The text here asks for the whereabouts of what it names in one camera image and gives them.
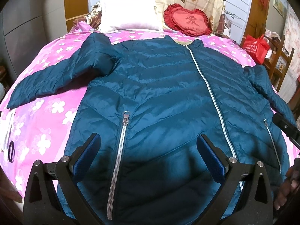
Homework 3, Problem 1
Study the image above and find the teal quilted down jacket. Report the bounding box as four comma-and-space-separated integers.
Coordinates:
7, 33, 294, 224

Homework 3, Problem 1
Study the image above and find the person's right hand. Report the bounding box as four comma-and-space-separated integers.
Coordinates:
274, 165, 299, 210

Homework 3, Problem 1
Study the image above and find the wooden chair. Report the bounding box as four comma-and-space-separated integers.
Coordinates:
263, 35, 294, 92

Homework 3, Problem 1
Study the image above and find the pink floral bed cover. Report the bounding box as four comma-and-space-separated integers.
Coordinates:
0, 21, 300, 199

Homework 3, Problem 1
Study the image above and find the red plastic bag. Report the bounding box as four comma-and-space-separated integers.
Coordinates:
242, 34, 270, 65

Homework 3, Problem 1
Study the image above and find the white slatted headboard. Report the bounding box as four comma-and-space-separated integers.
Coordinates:
88, 0, 254, 44

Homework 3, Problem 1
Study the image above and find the red heart-shaped cushion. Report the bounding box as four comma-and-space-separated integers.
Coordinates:
163, 4, 212, 37

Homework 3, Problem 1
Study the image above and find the grey wardrobe cabinet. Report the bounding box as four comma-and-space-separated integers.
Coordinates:
1, 0, 67, 80

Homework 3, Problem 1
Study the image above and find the white rectangular pillow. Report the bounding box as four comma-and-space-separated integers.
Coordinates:
99, 0, 163, 34

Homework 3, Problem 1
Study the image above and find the black hair tie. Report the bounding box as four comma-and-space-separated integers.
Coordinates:
7, 141, 15, 163

